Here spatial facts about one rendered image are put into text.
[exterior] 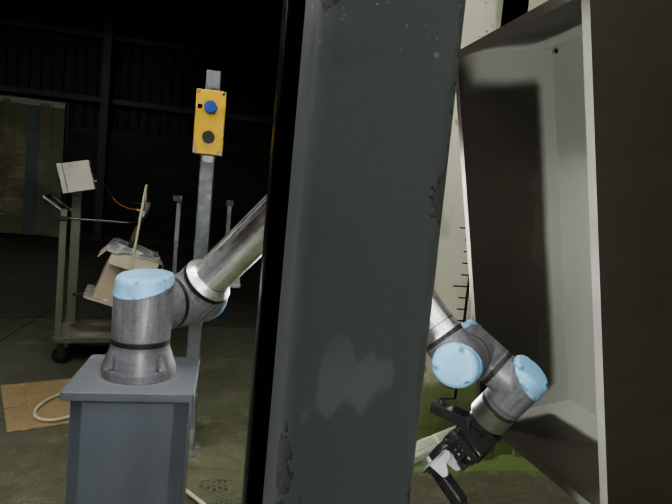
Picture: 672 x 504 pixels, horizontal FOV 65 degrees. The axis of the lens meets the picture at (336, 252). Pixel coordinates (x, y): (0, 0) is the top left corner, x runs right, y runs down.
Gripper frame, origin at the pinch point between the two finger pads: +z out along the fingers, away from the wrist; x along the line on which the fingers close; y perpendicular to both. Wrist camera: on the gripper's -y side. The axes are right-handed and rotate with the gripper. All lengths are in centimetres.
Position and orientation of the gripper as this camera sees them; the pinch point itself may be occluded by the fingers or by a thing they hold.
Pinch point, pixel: (429, 462)
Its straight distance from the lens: 141.8
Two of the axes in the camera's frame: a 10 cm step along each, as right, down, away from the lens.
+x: 6.9, 0.3, 7.2
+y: 5.3, 6.6, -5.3
